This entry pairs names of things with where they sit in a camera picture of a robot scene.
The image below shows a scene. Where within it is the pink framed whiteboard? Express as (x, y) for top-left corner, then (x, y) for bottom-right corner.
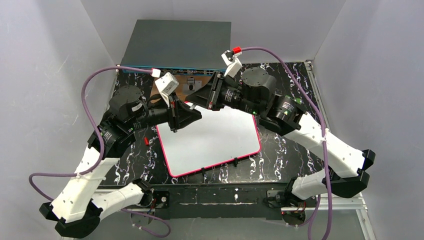
(156, 106), (261, 178)

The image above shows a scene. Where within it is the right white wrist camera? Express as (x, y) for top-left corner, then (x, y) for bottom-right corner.
(221, 46), (242, 78)

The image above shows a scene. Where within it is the red marker cap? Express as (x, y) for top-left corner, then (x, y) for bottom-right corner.
(143, 137), (150, 146)

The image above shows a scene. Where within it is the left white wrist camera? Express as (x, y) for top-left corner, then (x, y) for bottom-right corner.
(154, 72), (179, 107)

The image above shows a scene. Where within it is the brown wooden board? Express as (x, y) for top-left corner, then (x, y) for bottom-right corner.
(147, 75), (210, 104)

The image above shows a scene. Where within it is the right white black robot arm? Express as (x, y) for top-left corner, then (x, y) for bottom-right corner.
(186, 67), (376, 201)

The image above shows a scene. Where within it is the grey blue network switch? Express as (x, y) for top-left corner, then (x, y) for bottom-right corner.
(120, 19), (232, 71)

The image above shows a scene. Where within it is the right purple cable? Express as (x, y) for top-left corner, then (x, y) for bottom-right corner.
(232, 46), (333, 240)

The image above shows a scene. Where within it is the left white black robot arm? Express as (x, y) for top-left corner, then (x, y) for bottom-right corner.
(39, 85), (202, 239)

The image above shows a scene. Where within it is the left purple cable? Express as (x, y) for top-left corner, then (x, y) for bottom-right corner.
(28, 65), (162, 201)

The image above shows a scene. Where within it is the small grey metal bracket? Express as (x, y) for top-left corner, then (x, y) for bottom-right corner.
(182, 77), (202, 94)

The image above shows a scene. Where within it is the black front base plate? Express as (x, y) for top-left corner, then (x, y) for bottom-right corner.
(153, 182), (286, 220)

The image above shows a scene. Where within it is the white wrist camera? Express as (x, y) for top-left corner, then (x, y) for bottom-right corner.
(154, 72), (179, 107)
(221, 46), (242, 78)

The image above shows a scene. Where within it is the purple cable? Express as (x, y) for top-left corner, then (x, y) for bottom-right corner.
(28, 65), (162, 201)
(232, 46), (333, 240)

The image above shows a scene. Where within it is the aluminium frame rail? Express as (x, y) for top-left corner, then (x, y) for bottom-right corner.
(304, 60), (330, 127)

